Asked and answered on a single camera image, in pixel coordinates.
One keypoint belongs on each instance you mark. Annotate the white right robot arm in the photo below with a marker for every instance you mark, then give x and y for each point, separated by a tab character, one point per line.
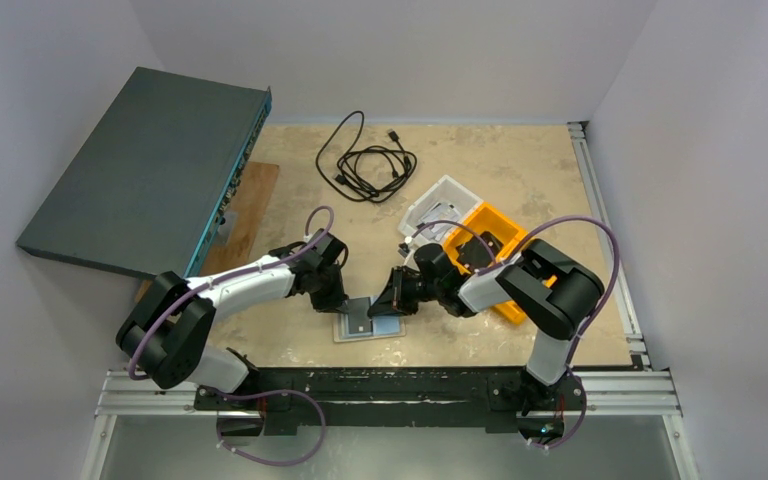
555	292

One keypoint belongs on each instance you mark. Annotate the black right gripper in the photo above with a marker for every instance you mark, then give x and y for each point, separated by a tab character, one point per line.
396	291

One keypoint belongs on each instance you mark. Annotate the brown wooden board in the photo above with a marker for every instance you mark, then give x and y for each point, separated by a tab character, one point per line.
233	243

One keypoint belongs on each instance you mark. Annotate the papers in white bin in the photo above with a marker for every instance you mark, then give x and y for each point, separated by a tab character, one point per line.
439	211

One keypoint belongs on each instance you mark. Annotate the orange plastic bin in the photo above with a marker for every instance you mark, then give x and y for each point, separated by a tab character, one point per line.
498	236

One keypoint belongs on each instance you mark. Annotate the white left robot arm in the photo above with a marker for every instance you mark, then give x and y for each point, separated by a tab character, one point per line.
166	333

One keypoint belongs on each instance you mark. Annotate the dark credit card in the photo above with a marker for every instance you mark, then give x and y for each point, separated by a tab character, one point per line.
357	321

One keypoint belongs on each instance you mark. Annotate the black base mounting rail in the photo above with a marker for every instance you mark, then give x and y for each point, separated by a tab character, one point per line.
501	399

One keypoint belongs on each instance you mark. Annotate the black part in orange bin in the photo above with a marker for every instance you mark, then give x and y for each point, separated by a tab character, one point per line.
478	253

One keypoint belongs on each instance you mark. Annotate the dark grey network switch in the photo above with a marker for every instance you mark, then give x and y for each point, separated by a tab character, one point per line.
147	190

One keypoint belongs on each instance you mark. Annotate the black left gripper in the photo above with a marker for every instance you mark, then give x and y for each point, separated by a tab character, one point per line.
331	299

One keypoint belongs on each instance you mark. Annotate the white plastic bin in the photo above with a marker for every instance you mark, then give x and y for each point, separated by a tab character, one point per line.
447	199

